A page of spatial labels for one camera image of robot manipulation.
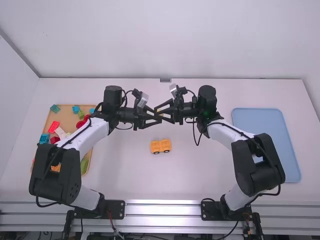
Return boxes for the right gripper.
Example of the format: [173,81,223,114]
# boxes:
[154,98,193,126]

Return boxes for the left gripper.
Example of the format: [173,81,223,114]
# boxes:
[132,106,165,131]

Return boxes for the yellow toy car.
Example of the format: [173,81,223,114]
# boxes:
[149,138,173,156]

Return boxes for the tan tray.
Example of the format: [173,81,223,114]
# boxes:
[30,104,100,177]

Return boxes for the silver rails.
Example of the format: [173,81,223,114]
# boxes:
[0,198,320,236]

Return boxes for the blue mat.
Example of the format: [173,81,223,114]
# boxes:
[231,107,302,184]

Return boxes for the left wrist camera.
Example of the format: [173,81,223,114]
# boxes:
[136,92,150,109]

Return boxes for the black cable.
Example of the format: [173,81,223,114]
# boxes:
[262,183,282,198]
[185,89,197,103]
[115,121,134,130]
[191,117,204,147]
[121,89,139,107]
[35,192,69,209]

